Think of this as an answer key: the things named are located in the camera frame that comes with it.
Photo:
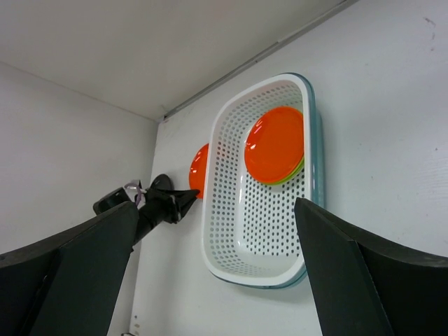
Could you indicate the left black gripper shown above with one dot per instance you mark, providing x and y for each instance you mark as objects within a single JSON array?
[{"x": 160, "y": 206}]

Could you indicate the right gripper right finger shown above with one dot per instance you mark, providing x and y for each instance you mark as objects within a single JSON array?
[{"x": 364, "y": 284}]

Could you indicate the green plate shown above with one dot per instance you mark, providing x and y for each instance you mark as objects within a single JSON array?
[{"x": 296, "y": 170}]

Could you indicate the white perforated plastic bin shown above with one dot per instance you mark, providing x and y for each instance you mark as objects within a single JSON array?
[{"x": 249, "y": 233}]

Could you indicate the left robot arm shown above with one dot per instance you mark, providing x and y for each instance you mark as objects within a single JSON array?
[{"x": 132, "y": 192}]

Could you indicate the orange plate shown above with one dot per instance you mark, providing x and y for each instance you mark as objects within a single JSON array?
[
  {"x": 198, "y": 169},
  {"x": 275, "y": 145}
]

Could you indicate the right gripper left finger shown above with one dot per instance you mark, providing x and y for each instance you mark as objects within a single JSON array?
[{"x": 68, "y": 284}]

